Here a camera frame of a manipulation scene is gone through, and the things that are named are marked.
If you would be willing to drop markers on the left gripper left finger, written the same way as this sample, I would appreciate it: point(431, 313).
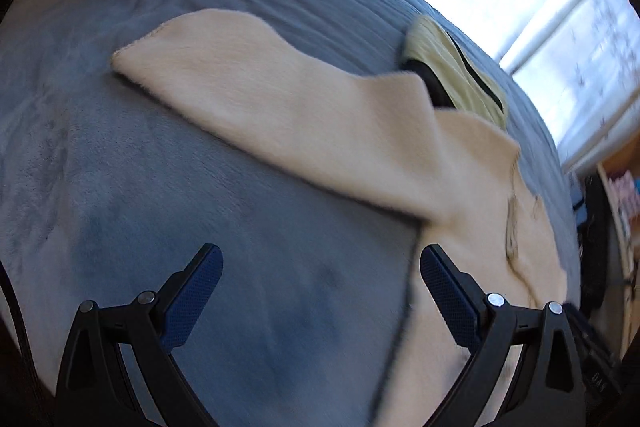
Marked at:
point(94, 388)

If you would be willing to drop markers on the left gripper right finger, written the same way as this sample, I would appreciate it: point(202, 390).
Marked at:
point(546, 388)

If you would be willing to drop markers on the cream fuzzy cardigan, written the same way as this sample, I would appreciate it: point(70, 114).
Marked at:
point(377, 139)

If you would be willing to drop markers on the grey-blue bed blanket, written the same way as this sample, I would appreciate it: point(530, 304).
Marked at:
point(105, 192)

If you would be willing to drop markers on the pink drawer organizer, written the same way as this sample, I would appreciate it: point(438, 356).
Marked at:
point(626, 192)

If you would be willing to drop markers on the light green folded garment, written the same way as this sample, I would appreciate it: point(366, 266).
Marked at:
point(451, 79)

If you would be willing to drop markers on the white floral curtain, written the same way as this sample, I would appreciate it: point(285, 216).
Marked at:
point(577, 60)

